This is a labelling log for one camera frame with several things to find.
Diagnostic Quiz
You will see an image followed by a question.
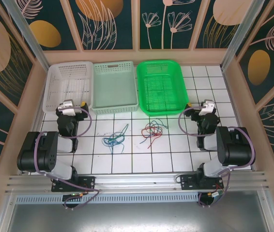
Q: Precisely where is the light blue cable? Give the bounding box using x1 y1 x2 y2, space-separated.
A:
102 131 124 148
102 135 125 156

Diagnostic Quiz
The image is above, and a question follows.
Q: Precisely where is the white plastic basket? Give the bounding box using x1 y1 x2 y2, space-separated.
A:
42 60 94 114

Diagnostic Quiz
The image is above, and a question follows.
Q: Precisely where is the bright green plastic basket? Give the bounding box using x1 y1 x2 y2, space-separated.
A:
136 59 189 116

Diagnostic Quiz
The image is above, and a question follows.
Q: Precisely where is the pale green plastic basket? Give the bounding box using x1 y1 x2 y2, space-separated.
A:
91 60 139 115

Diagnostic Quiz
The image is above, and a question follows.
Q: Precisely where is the grey metal sheet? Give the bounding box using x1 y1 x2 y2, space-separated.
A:
5 203 271 232

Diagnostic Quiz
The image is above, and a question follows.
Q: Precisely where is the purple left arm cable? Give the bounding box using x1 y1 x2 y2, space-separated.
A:
34 107 101 210

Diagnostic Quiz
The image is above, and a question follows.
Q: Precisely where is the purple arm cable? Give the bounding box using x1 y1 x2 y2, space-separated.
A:
34 107 101 210
178 106 256 208

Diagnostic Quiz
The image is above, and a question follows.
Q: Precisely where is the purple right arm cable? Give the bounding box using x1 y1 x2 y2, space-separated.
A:
178 106 256 208

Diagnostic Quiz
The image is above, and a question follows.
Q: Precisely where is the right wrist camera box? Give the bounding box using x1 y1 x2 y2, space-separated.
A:
198 99 215 116

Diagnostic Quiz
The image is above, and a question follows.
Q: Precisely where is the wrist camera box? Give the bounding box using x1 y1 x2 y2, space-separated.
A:
198 99 215 116
56 99 77 116

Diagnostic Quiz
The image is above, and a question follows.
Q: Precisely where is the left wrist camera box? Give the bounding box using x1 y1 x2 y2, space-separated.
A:
56 99 77 116

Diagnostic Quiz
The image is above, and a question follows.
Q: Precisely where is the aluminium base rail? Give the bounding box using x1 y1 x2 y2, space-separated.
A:
5 171 271 194

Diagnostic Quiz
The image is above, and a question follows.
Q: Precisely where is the aluminium frame post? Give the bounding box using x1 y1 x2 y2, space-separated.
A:
220 0 266 72
1 0 57 73

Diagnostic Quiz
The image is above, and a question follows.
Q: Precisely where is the grey slotted cable duct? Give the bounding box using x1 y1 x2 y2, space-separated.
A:
15 193 199 204

